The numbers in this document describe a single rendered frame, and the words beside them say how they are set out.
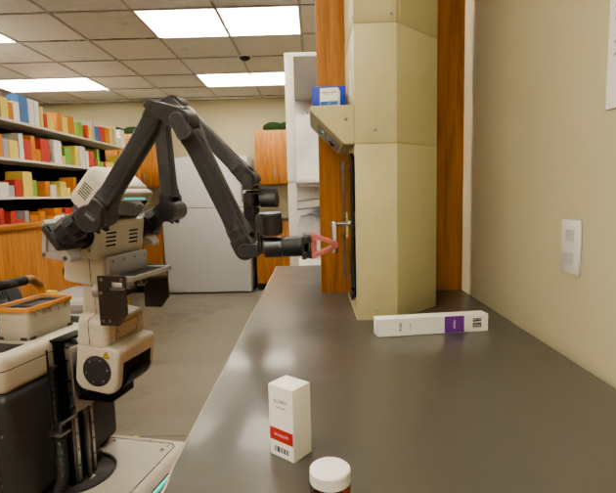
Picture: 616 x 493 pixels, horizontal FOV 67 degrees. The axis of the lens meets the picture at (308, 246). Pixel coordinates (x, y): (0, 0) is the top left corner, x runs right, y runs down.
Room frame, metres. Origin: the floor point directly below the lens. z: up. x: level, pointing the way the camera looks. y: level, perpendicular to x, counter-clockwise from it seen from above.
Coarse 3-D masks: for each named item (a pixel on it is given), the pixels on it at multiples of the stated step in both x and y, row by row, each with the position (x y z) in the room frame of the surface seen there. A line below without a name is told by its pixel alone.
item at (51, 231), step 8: (48, 224) 1.34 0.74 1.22; (56, 224) 1.35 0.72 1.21; (64, 224) 1.34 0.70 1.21; (72, 224) 1.33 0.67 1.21; (48, 232) 1.32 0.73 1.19; (56, 232) 1.34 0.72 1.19; (64, 232) 1.33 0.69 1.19; (72, 232) 1.34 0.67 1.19; (80, 232) 1.35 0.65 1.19; (56, 240) 1.32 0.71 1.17; (64, 240) 1.34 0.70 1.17; (72, 240) 1.35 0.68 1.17; (80, 240) 1.37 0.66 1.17; (56, 248) 1.32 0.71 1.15; (64, 248) 1.33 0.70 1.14
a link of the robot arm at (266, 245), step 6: (264, 240) 1.28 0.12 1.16; (270, 240) 1.28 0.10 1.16; (276, 240) 1.28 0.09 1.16; (264, 246) 1.27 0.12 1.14; (270, 246) 1.27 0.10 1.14; (276, 246) 1.27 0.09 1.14; (264, 252) 1.27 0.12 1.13; (270, 252) 1.27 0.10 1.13; (276, 252) 1.27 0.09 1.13; (282, 252) 1.29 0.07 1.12
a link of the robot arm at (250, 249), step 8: (256, 216) 1.28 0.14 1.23; (264, 216) 1.27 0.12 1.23; (272, 216) 1.26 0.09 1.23; (280, 216) 1.28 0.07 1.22; (256, 224) 1.28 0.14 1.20; (264, 224) 1.27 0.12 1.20; (272, 224) 1.26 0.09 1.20; (280, 224) 1.28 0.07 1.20; (256, 232) 1.27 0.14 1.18; (264, 232) 1.27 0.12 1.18; (272, 232) 1.27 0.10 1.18; (280, 232) 1.28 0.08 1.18; (256, 240) 1.28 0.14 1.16; (240, 248) 1.27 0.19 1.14; (248, 248) 1.27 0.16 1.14; (256, 248) 1.27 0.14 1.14; (248, 256) 1.27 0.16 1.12; (256, 256) 1.27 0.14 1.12
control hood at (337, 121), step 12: (312, 108) 1.24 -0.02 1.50; (324, 108) 1.24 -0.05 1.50; (336, 108) 1.24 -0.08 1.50; (348, 108) 1.24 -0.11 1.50; (312, 120) 1.39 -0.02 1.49; (324, 120) 1.24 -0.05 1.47; (336, 120) 1.24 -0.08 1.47; (348, 120) 1.24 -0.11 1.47; (336, 132) 1.24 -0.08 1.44; (348, 132) 1.24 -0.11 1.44; (348, 144) 1.25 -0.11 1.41
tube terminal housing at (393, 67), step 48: (384, 48) 1.24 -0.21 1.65; (432, 48) 1.36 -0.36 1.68; (384, 96) 1.24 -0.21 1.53; (432, 96) 1.36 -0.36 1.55; (384, 144) 1.24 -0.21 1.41; (432, 144) 1.36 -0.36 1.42; (384, 192) 1.24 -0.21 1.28; (432, 192) 1.36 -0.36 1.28; (384, 240) 1.24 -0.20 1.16; (432, 240) 1.36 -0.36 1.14; (384, 288) 1.24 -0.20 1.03; (432, 288) 1.37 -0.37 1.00
